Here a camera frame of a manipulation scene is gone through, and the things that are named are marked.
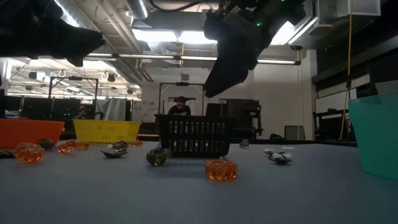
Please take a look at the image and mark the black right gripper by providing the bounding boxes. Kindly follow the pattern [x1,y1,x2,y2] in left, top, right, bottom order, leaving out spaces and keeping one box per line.
[203,0,281,98]

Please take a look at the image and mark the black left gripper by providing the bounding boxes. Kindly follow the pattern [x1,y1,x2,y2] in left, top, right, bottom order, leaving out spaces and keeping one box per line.
[0,0,105,67]

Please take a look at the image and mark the black slotted plastic basket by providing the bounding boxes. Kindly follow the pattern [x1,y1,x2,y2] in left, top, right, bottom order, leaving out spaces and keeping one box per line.
[154,114,234,159]

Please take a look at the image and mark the smoky clear plastic pumpkin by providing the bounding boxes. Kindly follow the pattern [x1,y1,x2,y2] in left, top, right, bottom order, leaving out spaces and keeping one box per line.
[146,147,173,167]
[112,140,129,153]
[38,138,55,151]

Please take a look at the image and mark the black equipment rack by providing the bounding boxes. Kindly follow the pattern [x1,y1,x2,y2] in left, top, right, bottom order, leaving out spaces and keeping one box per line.
[205,98,264,139]

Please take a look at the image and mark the person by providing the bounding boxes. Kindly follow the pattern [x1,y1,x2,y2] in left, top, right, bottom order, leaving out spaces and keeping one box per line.
[72,105,94,121]
[167,95,192,116]

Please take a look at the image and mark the grey hanging sheet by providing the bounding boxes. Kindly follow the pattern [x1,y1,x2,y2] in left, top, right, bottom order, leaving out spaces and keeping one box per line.
[96,98,128,121]

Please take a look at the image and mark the long ceiling tube light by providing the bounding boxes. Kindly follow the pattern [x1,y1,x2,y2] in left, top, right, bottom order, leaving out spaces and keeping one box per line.
[85,52,302,66]

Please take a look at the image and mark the grey box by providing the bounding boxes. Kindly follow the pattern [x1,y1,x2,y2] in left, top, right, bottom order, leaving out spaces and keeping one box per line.
[284,125,305,141]

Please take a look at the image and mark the yellow slotted plastic basket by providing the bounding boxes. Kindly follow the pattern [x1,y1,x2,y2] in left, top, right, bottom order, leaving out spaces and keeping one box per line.
[73,119,142,144]

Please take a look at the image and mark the orange round plastic bowl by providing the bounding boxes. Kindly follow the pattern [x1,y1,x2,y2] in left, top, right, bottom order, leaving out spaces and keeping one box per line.
[0,118,66,149]

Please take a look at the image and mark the black workbench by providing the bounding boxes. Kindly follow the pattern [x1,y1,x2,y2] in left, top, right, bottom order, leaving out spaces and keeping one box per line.
[312,108,357,141]

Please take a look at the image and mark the teal plastic bin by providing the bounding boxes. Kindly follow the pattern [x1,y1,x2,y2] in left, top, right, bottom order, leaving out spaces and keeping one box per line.
[348,93,398,181]

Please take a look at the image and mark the black gantry frame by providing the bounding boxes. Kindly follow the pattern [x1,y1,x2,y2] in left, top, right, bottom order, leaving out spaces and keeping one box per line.
[48,76,100,101]
[158,82,205,116]

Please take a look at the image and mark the round silver air duct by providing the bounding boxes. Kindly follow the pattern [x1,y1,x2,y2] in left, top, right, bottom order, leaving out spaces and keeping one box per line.
[126,0,150,20]

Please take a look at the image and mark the large grey ventilation duct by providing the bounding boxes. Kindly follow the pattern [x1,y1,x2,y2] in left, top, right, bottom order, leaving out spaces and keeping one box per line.
[132,0,318,46]

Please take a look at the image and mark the yellow hanging power cord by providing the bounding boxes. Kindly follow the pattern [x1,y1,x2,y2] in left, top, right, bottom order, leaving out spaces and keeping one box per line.
[338,0,354,141]

